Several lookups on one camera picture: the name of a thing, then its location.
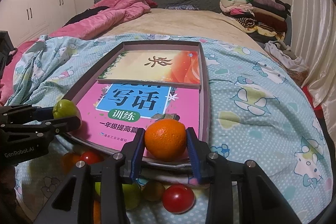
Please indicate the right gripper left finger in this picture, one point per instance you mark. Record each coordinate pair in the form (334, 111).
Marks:
(73, 200)

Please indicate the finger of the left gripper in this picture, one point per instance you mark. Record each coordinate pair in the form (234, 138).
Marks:
(22, 114)
(29, 131)

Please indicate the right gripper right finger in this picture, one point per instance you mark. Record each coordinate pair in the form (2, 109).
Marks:
(259, 200)

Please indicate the red tomato top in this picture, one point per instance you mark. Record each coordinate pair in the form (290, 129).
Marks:
(90, 157)

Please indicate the red tomato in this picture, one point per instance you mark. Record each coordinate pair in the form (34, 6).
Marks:
(90, 157)
(178, 199)

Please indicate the large green jujube fruit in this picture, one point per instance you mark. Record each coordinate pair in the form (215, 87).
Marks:
(131, 192)

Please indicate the orange tangerine front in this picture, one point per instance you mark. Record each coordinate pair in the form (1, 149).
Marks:
(96, 212)

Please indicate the orange tangerine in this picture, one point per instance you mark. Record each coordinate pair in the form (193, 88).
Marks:
(96, 212)
(166, 139)
(68, 161)

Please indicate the small green apple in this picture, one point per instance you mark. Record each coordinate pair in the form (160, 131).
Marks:
(65, 108)

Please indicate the small brown longan back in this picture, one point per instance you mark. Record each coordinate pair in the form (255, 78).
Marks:
(153, 191)

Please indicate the pink Chinese workbook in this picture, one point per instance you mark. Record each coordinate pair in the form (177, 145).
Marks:
(112, 114)

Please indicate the cream orange booklet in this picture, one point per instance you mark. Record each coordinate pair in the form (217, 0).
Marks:
(179, 67)

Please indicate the black garment on bed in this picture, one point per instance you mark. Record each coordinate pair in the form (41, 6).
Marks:
(86, 14)

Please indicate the pink blanket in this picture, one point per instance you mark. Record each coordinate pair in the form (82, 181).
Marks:
(120, 11)

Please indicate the white crumpled garment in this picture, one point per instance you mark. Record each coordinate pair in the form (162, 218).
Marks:
(286, 57)

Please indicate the beige bed sheet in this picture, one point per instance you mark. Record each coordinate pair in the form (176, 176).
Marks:
(206, 24)

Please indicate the stack of folded clothes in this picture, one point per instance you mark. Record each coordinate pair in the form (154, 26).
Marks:
(261, 20)

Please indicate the cream satin curtain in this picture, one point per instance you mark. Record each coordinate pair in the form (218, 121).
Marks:
(313, 38)

